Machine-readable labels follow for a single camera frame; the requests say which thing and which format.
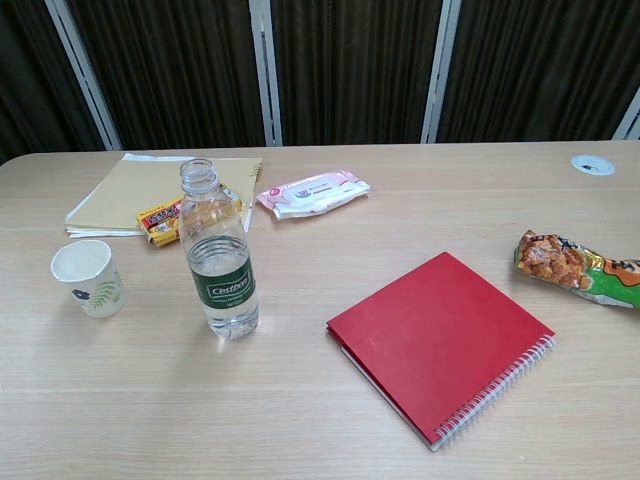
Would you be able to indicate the transparent plastic water bottle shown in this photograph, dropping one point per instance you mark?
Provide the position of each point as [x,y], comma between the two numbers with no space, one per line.
[220,310]

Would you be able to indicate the green orange snack bag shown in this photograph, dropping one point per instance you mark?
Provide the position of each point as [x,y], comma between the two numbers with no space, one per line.
[550,260]

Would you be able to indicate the yellow curry box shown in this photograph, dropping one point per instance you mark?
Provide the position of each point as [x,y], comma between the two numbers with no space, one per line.
[160,222]

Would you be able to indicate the red spiral notebook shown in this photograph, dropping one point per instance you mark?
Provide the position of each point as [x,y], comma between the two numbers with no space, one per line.
[440,335]

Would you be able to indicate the pink wet wipes pack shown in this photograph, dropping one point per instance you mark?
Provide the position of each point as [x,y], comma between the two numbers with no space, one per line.
[310,195]

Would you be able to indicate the black curtain panel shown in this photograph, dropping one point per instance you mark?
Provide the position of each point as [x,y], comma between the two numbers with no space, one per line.
[175,70]
[355,70]
[30,75]
[540,65]

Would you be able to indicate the grey partition post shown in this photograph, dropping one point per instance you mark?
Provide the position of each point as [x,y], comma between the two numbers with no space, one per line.
[82,75]
[267,75]
[630,120]
[440,75]

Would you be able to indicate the paper cup with leaf print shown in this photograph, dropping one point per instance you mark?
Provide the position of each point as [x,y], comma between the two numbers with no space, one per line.
[95,300]

